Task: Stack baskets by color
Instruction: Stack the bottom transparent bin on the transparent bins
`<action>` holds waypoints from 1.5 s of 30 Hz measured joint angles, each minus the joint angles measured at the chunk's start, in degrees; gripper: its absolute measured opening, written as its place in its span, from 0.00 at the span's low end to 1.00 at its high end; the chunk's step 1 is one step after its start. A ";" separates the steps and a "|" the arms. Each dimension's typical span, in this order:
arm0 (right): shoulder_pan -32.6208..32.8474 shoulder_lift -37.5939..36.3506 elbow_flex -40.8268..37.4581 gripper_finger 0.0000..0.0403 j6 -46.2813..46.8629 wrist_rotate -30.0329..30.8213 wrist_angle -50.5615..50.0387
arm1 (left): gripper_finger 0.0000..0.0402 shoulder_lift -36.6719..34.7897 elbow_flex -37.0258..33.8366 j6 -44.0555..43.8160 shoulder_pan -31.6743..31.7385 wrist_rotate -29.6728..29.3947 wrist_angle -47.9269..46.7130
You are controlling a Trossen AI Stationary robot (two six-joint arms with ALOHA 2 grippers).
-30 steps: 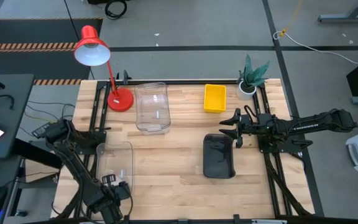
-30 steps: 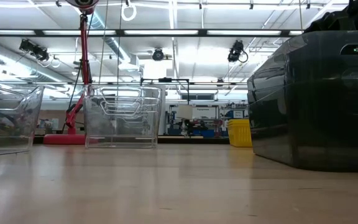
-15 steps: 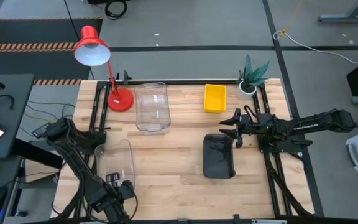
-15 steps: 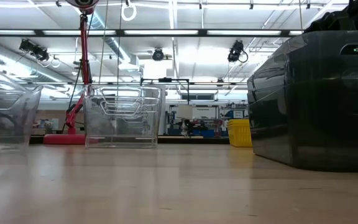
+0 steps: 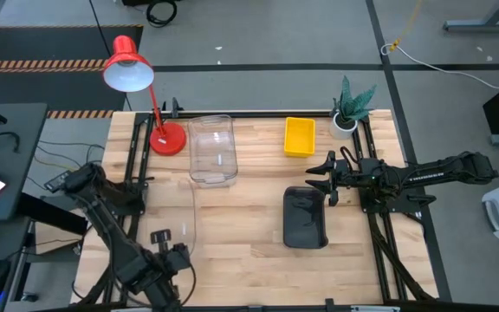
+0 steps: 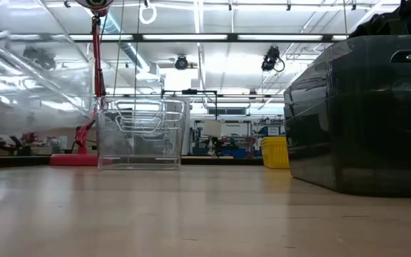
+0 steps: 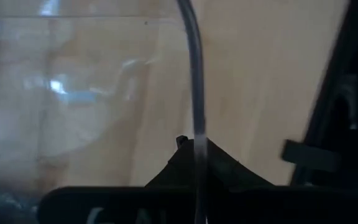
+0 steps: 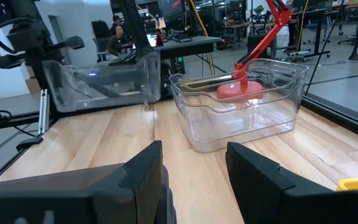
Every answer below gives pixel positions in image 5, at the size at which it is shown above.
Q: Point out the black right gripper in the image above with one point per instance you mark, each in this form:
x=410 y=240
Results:
x=347 y=173

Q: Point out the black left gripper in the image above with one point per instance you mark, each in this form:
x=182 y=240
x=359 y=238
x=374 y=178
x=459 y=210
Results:
x=178 y=258

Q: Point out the clear plastic basket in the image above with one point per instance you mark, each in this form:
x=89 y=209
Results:
x=180 y=208
x=212 y=130
x=215 y=173

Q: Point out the dark smoky plastic basket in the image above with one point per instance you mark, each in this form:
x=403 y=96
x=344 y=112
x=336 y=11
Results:
x=303 y=216
x=306 y=248

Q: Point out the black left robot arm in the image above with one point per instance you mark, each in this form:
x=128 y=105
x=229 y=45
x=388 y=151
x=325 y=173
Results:
x=119 y=251

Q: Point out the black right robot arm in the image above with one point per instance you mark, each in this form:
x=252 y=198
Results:
x=427 y=173

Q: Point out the yellow plastic bin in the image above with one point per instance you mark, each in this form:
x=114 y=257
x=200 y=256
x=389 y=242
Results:
x=299 y=136

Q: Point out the fake plant in white pot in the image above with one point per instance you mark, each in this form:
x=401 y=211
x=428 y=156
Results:
x=342 y=128

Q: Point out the red desk lamp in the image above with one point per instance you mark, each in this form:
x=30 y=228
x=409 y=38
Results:
x=169 y=138

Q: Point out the grey office desk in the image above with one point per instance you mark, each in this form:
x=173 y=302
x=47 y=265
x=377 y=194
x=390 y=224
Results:
x=20 y=130

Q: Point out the grey table leg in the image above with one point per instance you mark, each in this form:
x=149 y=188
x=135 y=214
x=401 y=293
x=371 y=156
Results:
x=483 y=25

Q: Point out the black hazard striped floor mat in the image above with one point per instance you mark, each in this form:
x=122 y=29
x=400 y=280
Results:
x=37 y=43

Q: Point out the black aluminium rig frame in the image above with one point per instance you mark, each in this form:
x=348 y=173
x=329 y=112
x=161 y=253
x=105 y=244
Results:
x=249 y=114

